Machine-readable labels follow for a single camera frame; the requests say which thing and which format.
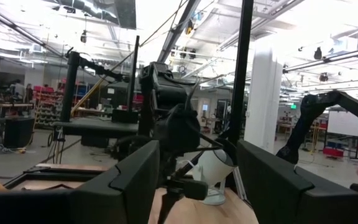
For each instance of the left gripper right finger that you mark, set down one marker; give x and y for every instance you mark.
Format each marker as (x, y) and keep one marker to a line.
(291, 202)

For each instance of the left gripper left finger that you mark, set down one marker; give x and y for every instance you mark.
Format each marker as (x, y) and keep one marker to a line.
(89, 205)

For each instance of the green exit sign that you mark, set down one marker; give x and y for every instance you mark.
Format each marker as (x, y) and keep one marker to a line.
(293, 106)

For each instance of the white pillar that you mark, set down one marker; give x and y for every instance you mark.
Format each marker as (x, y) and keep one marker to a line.
(263, 109)

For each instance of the thin black post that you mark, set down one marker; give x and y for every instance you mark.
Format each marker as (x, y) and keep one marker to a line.
(134, 71)

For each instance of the white desk spotlight lamp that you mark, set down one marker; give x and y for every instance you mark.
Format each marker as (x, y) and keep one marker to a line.
(214, 168)

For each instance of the small lit screen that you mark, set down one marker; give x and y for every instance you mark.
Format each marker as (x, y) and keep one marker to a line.
(204, 107)

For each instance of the red crate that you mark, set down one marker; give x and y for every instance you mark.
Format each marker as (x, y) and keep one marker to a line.
(332, 152)

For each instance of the black bin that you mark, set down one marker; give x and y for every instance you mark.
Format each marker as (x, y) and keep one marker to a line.
(19, 132)

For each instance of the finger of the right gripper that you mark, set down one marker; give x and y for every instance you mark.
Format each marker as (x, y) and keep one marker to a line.
(169, 197)
(196, 189)

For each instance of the black hanging camera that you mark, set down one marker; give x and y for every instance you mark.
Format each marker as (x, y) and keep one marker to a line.
(323, 77)
(318, 53)
(83, 36)

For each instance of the yellow diagonal pole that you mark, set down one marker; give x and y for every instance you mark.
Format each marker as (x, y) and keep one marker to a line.
(87, 95)

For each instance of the thick black pole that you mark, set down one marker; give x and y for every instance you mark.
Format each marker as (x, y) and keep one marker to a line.
(70, 93)

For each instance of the small black box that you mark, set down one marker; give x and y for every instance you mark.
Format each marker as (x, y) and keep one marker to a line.
(124, 116)

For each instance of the black side table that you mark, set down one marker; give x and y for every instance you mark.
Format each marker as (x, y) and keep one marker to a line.
(95, 127)

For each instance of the whiteboard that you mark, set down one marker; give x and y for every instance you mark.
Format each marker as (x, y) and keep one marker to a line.
(343, 123)

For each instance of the red bin shelf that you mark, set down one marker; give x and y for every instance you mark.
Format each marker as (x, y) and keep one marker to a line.
(48, 105)

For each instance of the black aluminium frame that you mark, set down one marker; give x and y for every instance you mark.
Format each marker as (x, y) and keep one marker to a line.
(241, 77)

